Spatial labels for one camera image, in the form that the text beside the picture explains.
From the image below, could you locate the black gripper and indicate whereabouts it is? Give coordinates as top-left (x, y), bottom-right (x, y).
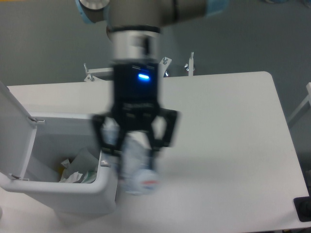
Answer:
top-left (91, 60), bottom-right (179, 180)

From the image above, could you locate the white paper wrapper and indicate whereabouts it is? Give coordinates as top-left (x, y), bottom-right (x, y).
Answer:
top-left (69, 148), bottom-right (98, 183)

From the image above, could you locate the white frame bracket left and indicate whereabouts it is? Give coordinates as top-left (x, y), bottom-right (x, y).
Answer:
top-left (84, 63), bottom-right (113, 82)

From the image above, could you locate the black clamp at table corner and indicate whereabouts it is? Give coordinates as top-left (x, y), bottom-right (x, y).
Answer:
top-left (294, 196), bottom-right (311, 222)

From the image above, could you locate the yellow white trash in bin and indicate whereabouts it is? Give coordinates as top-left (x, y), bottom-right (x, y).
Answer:
top-left (59, 159), bottom-right (83, 183)

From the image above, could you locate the white trash can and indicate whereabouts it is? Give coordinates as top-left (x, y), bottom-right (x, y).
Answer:
top-left (0, 116), bottom-right (117, 215)

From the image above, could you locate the white frame bracket middle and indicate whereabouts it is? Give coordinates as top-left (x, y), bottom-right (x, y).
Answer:
top-left (158, 57), bottom-right (172, 78)

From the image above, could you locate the white frame bracket right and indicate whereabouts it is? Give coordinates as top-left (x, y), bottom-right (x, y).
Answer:
top-left (184, 52), bottom-right (195, 76)

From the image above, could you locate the crushed clear plastic bottle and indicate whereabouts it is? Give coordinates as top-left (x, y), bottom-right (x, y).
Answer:
top-left (103, 133), bottom-right (160, 196)

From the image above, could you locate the white frame bar right edge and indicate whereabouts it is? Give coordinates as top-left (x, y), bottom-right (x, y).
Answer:
top-left (287, 83), bottom-right (311, 128)

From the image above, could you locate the white trash can lid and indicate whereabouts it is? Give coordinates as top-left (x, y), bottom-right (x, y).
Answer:
top-left (0, 83), bottom-right (37, 178)

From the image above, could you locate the white frame bracket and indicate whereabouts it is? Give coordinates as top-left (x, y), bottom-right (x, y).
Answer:
top-left (158, 57), bottom-right (172, 78)
top-left (184, 52), bottom-right (195, 76)
top-left (84, 63), bottom-right (113, 82)

